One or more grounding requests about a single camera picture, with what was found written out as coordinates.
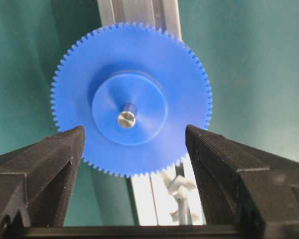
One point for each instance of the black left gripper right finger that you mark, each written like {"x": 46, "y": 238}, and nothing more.
{"x": 240, "y": 184}

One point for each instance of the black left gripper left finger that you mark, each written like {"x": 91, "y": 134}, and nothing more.
{"x": 36, "y": 181}

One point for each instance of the large blue plastic gear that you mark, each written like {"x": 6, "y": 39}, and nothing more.
{"x": 138, "y": 64}

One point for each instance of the short steel shaft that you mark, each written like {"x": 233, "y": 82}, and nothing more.
{"x": 184, "y": 217}

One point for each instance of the tall steel shaft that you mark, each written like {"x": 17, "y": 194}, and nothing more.
{"x": 127, "y": 116}

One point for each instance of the clear bracket under short shaft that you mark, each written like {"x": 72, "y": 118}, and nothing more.
{"x": 172, "y": 185}

